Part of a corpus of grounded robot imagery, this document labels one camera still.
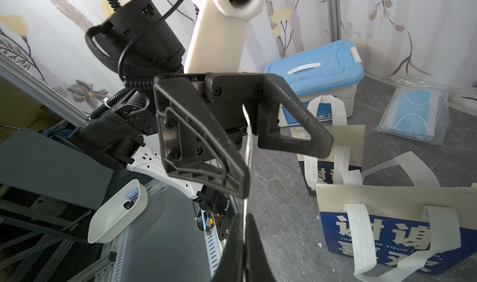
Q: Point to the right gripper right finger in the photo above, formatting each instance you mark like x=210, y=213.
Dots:
x=257, y=268

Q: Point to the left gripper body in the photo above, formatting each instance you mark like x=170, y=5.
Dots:
x=225, y=93

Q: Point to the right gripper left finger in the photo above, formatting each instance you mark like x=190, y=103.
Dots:
x=231, y=265

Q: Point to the blue paper bag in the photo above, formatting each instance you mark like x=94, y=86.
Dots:
x=397, y=214
x=346, y=152

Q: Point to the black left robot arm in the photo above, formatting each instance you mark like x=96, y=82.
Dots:
x=136, y=43

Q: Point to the blue lidded storage box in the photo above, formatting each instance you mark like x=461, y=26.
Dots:
x=330, y=72

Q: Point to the bagged blue face masks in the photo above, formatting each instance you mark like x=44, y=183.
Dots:
x=417, y=111

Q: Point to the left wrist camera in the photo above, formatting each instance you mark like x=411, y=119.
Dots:
x=219, y=36

